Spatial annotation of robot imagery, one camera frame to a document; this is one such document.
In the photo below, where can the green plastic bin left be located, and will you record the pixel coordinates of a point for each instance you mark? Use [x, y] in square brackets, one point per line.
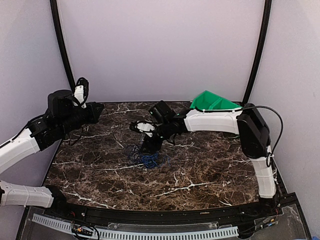
[205, 101]

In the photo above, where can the green plastic bin middle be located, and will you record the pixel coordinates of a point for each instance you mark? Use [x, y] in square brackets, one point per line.
[224, 104]

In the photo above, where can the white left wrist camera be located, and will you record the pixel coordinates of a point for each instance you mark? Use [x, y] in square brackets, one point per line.
[81, 93]

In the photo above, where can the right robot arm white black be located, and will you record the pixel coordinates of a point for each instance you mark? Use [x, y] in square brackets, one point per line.
[246, 122]

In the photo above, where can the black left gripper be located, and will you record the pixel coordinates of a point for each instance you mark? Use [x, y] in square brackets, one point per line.
[94, 115]

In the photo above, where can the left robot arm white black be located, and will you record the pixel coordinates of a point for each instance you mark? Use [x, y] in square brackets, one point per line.
[66, 112]

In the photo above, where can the black frame post right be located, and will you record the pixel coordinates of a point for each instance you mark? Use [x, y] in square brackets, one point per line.
[259, 51]

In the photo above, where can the black front rail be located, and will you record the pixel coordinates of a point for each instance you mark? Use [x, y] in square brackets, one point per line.
[241, 214]

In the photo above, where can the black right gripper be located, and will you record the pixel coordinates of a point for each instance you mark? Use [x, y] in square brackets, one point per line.
[149, 144]

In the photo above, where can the black frame post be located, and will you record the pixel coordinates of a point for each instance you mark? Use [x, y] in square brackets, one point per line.
[61, 44]
[259, 51]

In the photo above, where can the green plastic bin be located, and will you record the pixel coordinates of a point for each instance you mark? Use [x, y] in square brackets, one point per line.
[205, 101]
[224, 104]

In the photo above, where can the black frame post left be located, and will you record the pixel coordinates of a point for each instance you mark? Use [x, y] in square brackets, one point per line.
[61, 44]

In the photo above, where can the white slotted cable duct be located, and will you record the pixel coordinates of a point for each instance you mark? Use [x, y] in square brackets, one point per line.
[122, 231]

